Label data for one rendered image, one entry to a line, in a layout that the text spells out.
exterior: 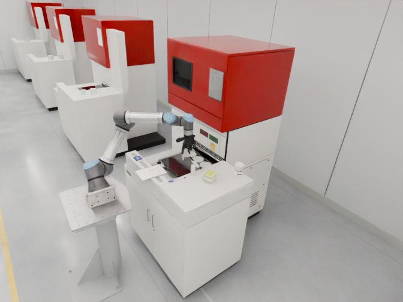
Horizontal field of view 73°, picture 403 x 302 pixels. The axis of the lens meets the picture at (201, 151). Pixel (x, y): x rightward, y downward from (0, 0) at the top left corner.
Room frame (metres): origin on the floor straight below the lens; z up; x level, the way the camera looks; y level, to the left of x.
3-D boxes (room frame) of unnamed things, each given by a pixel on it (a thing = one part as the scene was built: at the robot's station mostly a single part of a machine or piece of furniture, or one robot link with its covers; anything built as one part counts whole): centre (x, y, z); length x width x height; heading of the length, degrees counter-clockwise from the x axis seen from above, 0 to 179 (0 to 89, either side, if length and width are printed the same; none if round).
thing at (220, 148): (2.27, 0.06, 1.02); 0.82 x 0.03 x 0.40; 39
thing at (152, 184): (1.81, 0.44, 0.89); 0.55 x 0.09 x 0.14; 39
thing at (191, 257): (1.85, 0.14, 0.41); 0.97 x 0.64 x 0.82; 39
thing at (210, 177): (1.65, -0.07, 1.00); 0.07 x 0.07 x 0.07; 57
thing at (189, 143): (1.85, 0.10, 1.18); 0.09 x 0.08 x 0.12; 63
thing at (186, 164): (1.98, 0.11, 0.90); 0.34 x 0.34 x 0.01; 39
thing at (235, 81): (2.47, -0.18, 1.52); 0.81 x 0.75 x 0.59; 39
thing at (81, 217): (1.54, 0.74, 0.75); 0.45 x 0.44 x 0.13; 125
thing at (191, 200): (1.62, -0.06, 0.89); 0.62 x 0.35 x 0.14; 129
